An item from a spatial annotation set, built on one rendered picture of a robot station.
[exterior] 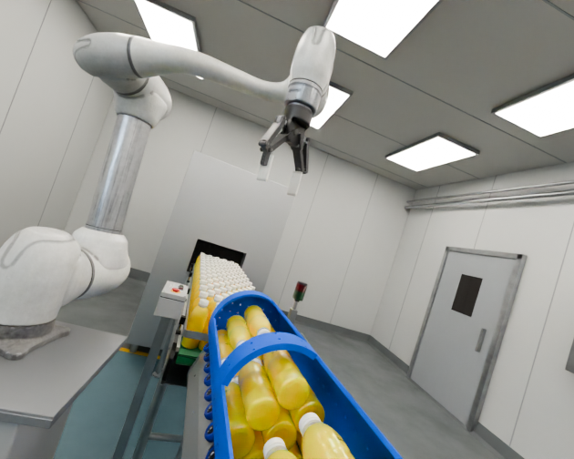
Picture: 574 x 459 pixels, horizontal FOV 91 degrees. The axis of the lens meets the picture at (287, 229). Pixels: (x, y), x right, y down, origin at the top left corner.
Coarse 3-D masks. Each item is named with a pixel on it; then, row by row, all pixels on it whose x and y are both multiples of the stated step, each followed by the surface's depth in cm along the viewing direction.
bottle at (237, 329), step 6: (234, 318) 99; (240, 318) 100; (228, 324) 98; (234, 324) 94; (240, 324) 93; (246, 324) 98; (228, 330) 95; (234, 330) 90; (240, 330) 89; (246, 330) 90; (228, 336) 93; (234, 336) 87; (240, 336) 87; (246, 336) 87; (234, 342) 86; (234, 348) 86
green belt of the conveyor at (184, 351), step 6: (180, 342) 120; (180, 348) 115; (186, 348) 117; (198, 348) 120; (180, 354) 113; (186, 354) 114; (192, 354) 115; (198, 354) 116; (180, 360) 113; (186, 360) 113; (192, 360) 114
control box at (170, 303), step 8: (168, 280) 133; (168, 288) 122; (184, 288) 130; (160, 296) 114; (168, 296) 115; (176, 296) 116; (184, 296) 118; (160, 304) 114; (168, 304) 115; (176, 304) 116; (160, 312) 115; (168, 312) 116; (176, 312) 116
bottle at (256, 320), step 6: (252, 306) 102; (258, 306) 104; (246, 312) 100; (252, 312) 97; (258, 312) 96; (246, 318) 98; (252, 318) 93; (258, 318) 91; (264, 318) 92; (252, 324) 90; (258, 324) 88; (264, 324) 88; (270, 324) 91; (252, 330) 88; (258, 330) 87; (270, 330) 89; (252, 336) 90
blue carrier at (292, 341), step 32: (224, 320) 106; (288, 320) 89; (256, 352) 62; (224, 384) 61; (320, 384) 74; (224, 416) 51; (352, 416) 58; (224, 448) 45; (352, 448) 57; (384, 448) 46
